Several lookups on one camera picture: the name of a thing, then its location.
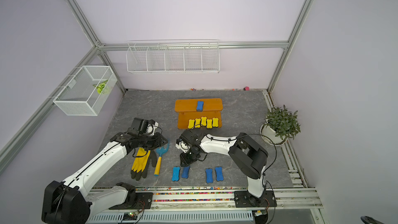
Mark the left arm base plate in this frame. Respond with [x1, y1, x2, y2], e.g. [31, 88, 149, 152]
[109, 192, 153, 210]

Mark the long white wire wall basket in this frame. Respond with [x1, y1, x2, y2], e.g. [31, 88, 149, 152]
[126, 39, 220, 74]

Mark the blue yellow garden fork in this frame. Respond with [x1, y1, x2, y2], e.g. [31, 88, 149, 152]
[154, 143, 170, 176]

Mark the potted green plant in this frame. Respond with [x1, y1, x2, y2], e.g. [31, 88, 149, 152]
[260, 105, 301, 146]

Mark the green toy in basket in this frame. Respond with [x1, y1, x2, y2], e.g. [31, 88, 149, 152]
[93, 80, 110, 95]

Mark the yellow whiteboard eraser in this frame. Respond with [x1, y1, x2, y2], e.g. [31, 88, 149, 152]
[201, 117, 207, 127]
[212, 118, 219, 128]
[188, 119, 195, 130]
[194, 118, 202, 128]
[206, 119, 213, 129]

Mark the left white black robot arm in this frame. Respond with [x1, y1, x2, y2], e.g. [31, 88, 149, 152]
[41, 132, 168, 224]

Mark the white wire side basket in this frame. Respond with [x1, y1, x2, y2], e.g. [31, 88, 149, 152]
[53, 65, 117, 116]

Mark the aluminium rail frame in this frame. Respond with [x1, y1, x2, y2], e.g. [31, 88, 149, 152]
[57, 186, 327, 224]

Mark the blue whiteboard eraser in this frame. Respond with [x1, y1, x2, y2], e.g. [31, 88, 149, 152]
[215, 167, 224, 181]
[181, 166, 190, 179]
[197, 101, 204, 112]
[205, 168, 214, 184]
[172, 167, 180, 181]

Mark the orange two-tier wooden shelf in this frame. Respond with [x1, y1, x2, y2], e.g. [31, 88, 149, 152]
[175, 98, 223, 129]

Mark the yellow black gardening glove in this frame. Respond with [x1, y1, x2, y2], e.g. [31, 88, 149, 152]
[131, 148, 157, 181]

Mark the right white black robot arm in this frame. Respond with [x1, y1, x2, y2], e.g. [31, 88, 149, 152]
[176, 130, 268, 200]

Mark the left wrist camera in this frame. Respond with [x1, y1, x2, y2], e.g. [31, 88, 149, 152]
[127, 118, 159, 136]

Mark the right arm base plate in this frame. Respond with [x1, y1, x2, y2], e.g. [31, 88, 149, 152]
[233, 190, 277, 208]

